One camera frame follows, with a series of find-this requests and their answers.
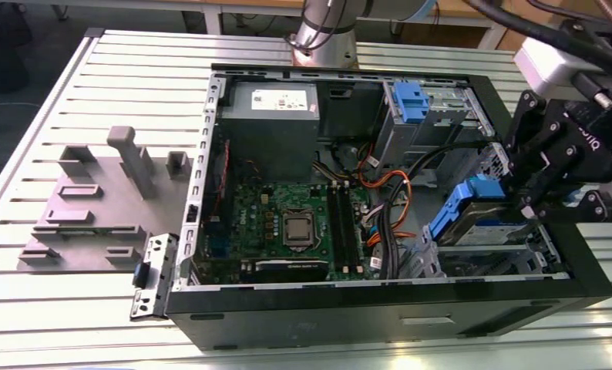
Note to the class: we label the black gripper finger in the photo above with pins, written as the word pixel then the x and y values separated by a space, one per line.
pixel 571 204
pixel 529 127

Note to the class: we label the hard disk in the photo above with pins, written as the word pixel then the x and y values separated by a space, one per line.
pixel 490 231

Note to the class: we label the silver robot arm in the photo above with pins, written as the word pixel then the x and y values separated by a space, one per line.
pixel 325 38

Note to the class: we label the metal disk bay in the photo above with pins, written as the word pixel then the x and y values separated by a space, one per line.
pixel 482 251

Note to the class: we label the grey metal drive cage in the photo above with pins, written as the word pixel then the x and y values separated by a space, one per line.
pixel 423 135

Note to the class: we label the brown wooden cabinet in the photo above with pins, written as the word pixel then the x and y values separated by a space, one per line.
pixel 507 42

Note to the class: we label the blue drive cage latch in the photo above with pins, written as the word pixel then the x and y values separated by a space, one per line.
pixel 410 100

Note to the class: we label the black RAM slot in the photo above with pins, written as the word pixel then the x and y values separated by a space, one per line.
pixel 338 227

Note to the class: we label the green motherboard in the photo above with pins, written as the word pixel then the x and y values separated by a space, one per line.
pixel 294 192

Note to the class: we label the grey power supply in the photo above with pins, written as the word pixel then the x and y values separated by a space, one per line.
pixel 269 142

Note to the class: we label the silver CPU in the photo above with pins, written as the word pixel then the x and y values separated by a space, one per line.
pixel 298 230

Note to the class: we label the black PC case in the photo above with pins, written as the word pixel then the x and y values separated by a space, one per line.
pixel 335 323

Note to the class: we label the black graphics card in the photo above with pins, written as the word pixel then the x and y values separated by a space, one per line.
pixel 289 270

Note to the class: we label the grey parts rack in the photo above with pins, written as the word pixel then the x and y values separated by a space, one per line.
pixel 103 212

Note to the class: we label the green RAM stick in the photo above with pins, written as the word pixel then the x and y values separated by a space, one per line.
pixel 83 231

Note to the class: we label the black office chair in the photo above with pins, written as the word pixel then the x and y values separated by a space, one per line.
pixel 1 58

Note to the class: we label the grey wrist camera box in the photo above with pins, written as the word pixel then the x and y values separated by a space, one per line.
pixel 546 73

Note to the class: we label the wooden desk with white frame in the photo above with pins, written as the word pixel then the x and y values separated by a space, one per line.
pixel 469 32

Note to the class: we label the metal expansion slot bracket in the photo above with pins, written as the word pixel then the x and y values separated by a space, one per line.
pixel 157 270

